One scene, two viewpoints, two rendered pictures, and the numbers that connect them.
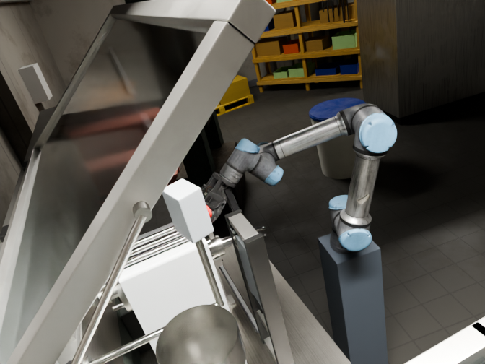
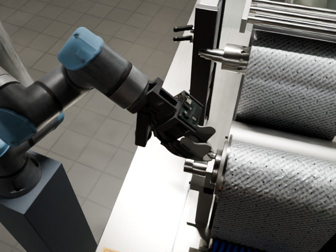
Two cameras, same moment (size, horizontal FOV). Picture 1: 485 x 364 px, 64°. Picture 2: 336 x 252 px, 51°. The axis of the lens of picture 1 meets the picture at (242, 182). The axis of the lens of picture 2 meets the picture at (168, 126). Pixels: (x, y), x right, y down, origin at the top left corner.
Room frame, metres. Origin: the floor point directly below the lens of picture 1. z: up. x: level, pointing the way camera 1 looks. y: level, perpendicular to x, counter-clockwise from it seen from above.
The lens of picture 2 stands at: (1.57, 0.33, 1.89)
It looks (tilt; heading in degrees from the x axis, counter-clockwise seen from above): 51 degrees down; 211
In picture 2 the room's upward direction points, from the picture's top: straight up
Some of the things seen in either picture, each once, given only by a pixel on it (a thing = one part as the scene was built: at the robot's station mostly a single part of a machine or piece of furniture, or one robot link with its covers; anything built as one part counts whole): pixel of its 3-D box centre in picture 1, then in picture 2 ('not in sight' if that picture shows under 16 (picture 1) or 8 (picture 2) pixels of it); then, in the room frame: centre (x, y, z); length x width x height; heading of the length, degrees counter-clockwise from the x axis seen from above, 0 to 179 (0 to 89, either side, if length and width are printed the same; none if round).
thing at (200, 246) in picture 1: (208, 269); not in sight; (0.64, 0.11, 1.51); 0.02 x 0.02 x 0.20
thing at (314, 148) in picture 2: not in sight; (278, 155); (1.03, 0.31, 1.17); 0.26 x 0.12 x 0.12; 106
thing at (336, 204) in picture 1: (344, 212); (0, 144); (1.32, -0.38, 1.07); 0.13 x 0.12 x 0.14; 173
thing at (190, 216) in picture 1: (191, 208); not in sight; (0.64, 0.11, 1.66); 0.07 x 0.07 x 0.10; 32
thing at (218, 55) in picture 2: (230, 240); (211, 54); (0.96, 0.08, 1.33); 0.06 x 0.03 x 0.03; 106
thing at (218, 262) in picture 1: (217, 274); (200, 193); (1.15, 0.18, 1.05); 0.06 x 0.05 x 0.31; 106
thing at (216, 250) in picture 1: (211, 248); (236, 58); (0.94, 0.14, 1.33); 0.06 x 0.06 x 0.06; 16
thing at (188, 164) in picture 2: not in sight; (189, 164); (1.16, 0.14, 1.18); 0.04 x 0.02 x 0.04; 16
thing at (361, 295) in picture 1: (356, 313); (53, 231); (1.32, -0.38, 0.45); 0.20 x 0.20 x 0.90; 8
